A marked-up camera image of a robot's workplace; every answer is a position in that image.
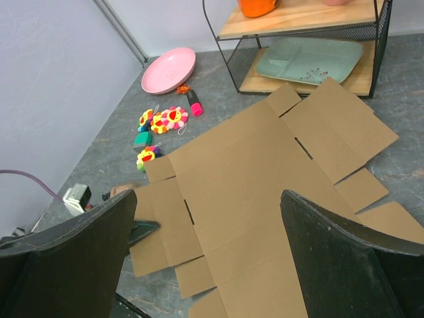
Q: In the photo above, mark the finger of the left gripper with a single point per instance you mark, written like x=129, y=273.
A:
x=140, y=230

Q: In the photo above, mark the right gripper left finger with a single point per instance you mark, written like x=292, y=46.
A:
x=71, y=269

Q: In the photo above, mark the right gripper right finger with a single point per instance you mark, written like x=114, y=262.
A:
x=346, y=269

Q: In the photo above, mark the brown cardboard box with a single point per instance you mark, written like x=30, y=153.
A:
x=217, y=198

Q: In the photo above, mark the lower rainbow flower plush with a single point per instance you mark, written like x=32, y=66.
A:
x=149, y=153

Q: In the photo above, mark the rainbow flower plush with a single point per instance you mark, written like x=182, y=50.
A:
x=149, y=153
x=145, y=120

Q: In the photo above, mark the teal green eraser block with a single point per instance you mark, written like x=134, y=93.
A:
x=142, y=140

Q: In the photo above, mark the middle orange flower plush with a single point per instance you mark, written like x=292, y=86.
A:
x=156, y=125

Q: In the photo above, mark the left rainbow flower plush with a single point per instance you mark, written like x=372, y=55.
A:
x=145, y=120

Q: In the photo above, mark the pink petal flower plush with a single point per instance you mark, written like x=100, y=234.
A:
x=174, y=118

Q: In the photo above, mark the pink black highlighter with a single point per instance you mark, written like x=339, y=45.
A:
x=194, y=103

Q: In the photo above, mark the small orange bow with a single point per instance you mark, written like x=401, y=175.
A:
x=183, y=89

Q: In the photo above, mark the pink round plate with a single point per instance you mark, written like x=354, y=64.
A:
x=168, y=71

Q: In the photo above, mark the teal divided tray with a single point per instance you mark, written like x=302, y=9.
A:
x=309, y=60

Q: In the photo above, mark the orange enamel mug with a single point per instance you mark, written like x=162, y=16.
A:
x=257, y=8

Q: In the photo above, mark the pink ceramic mug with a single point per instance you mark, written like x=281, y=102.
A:
x=333, y=3

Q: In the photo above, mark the black wire wooden shelf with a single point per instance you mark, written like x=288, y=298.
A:
x=242, y=41

